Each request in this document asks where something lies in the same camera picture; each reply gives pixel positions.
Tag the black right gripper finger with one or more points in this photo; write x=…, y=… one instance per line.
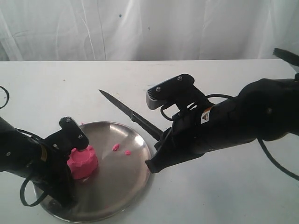
x=166, y=155

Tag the round stainless steel plate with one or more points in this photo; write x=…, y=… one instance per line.
x=117, y=182

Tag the white backdrop curtain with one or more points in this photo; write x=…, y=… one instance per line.
x=110, y=30

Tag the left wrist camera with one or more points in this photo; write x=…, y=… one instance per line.
x=73, y=133

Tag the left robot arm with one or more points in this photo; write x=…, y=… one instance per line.
x=17, y=153

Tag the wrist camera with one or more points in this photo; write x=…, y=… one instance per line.
x=179, y=90
x=73, y=133

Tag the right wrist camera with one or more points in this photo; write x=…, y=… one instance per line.
x=179, y=90

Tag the pink clay lump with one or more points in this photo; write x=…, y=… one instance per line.
x=82, y=163

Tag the black kitchen knife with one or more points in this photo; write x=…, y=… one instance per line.
x=151, y=129

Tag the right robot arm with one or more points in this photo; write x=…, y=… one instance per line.
x=266, y=109

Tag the pink crumb near knife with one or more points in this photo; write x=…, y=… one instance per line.
x=116, y=147

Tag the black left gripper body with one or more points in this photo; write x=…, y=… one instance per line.
x=52, y=174

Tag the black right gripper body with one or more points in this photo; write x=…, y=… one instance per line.
x=202, y=129

